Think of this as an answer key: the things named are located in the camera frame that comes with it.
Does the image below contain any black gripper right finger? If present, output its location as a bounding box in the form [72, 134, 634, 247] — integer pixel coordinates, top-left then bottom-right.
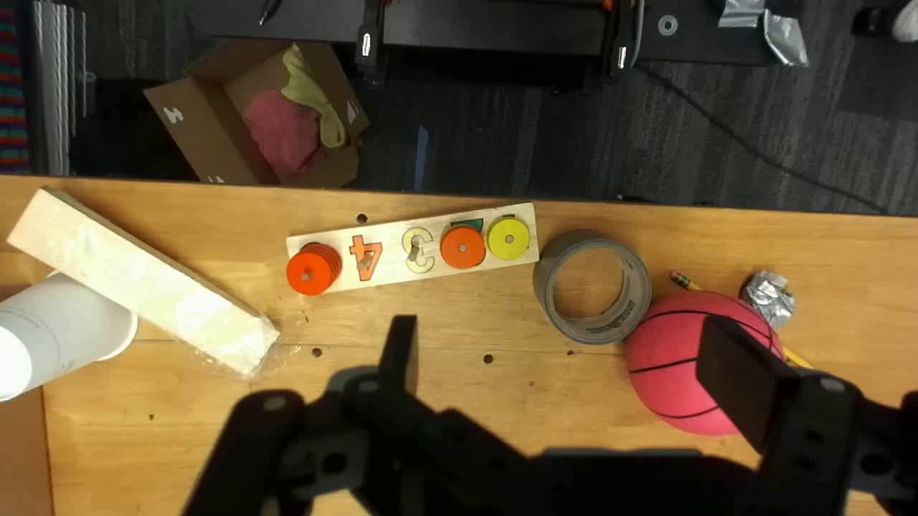
[695, 316, 806, 456]

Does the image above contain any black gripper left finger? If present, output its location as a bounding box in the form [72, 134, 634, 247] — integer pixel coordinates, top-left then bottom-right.
[377, 313, 422, 394]

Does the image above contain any pink basketball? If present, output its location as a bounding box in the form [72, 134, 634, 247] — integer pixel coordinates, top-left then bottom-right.
[622, 288, 786, 439]

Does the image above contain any crumpled foil ball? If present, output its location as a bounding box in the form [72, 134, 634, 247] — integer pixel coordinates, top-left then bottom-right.
[741, 270, 802, 330]

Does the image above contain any orange number four piece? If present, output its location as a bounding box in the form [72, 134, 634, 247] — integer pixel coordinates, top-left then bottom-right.
[347, 231, 389, 284]

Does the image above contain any red-orange round peg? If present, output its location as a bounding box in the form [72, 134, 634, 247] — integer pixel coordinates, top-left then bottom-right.
[284, 241, 344, 297]

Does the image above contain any yellow pencil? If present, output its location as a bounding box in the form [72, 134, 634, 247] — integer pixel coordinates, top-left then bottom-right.
[668, 270, 816, 373]

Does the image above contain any orange round peg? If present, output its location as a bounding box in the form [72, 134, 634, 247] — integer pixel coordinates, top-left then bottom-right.
[440, 222, 489, 271]

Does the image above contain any yellow round peg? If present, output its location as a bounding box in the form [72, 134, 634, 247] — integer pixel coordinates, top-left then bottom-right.
[486, 215, 533, 264]

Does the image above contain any grey tape roll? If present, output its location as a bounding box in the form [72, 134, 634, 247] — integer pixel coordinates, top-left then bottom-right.
[532, 228, 657, 346]

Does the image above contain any yellow-green cloth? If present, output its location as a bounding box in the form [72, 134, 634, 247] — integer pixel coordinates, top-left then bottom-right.
[280, 42, 354, 151]

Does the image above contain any pink cloth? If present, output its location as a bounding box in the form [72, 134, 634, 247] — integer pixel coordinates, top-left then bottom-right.
[242, 89, 324, 179]

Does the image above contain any light wooden block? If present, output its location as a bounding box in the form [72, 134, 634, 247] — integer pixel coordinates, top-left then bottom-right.
[6, 187, 281, 379]

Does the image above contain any open cardboard box with cloths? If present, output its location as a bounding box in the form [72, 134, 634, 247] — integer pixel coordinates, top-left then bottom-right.
[142, 38, 374, 188]

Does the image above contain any black clamp with white label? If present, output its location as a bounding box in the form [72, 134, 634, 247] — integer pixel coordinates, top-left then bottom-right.
[611, 0, 648, 73]
[354, 0, 389, 81]

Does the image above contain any black platform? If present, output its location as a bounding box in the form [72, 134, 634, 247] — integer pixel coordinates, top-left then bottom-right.
[191, 0, 769, 66]

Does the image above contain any white paper cup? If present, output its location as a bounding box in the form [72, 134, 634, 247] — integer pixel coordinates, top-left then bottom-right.
[0, 271, 142, 403]

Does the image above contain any crumpled silver tape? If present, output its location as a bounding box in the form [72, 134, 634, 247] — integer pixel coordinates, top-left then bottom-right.
[714, 0, 812, 68]

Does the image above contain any colourful woven backdrop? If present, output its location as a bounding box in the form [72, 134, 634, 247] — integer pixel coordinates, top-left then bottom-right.
[0, 0, 33, 174]

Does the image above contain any thin black floor cable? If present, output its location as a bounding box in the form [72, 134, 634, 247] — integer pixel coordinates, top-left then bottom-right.
[648, 59, 892, 215]

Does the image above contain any grey metal frame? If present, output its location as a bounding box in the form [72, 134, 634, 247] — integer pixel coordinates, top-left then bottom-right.
[26, 0, 96, 177]

